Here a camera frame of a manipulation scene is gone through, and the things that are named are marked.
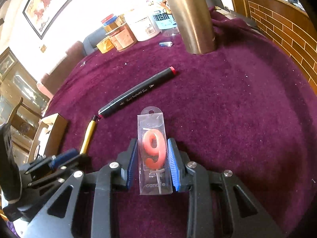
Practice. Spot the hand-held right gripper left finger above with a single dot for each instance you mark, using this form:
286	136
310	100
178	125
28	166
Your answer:
131	163

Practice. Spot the blue label clear container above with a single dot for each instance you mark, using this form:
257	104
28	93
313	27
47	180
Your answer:
161	17

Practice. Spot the white jar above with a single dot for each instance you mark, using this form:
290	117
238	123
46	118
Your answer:
143	27

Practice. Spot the brass switch plate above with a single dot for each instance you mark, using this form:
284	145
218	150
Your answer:
43	48

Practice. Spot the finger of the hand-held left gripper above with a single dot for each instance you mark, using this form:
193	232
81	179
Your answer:
71	164
63	157

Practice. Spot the framed wall picture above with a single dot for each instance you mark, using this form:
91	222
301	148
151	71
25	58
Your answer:
49	2

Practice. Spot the small blue lighter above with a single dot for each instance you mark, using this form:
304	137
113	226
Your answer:
165	44

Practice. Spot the purple tablecloth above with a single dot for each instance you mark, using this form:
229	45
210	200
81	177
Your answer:
223	129

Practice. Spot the cardboard tray box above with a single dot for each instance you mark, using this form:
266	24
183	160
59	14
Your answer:
57	133

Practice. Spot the black marker with red caps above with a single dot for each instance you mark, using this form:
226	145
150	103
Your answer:
136	94

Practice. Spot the steel thermos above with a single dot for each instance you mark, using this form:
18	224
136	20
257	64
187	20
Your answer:
188	17

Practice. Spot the yellow tape roll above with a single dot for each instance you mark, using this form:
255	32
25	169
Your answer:
105	45

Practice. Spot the red number candle packet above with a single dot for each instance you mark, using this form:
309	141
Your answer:
153	151

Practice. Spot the yellow pen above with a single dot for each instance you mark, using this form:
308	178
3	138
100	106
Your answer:
89	133

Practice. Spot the copper label jar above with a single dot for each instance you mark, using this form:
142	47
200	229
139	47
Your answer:
123	39

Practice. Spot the brick patterned wooden counter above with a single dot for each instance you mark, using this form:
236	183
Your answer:
277	24

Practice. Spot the clear jar with red contents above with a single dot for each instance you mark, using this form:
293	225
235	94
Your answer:
111	22

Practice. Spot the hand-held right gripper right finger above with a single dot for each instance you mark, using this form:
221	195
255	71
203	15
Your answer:
173	163

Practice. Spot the brown upholstered chair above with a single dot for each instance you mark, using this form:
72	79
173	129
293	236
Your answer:
64	69

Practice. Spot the wooden glass cabinet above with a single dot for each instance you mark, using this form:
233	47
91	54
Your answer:
19	84

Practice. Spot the dark wooden chair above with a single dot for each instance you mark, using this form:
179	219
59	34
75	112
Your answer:
17	114

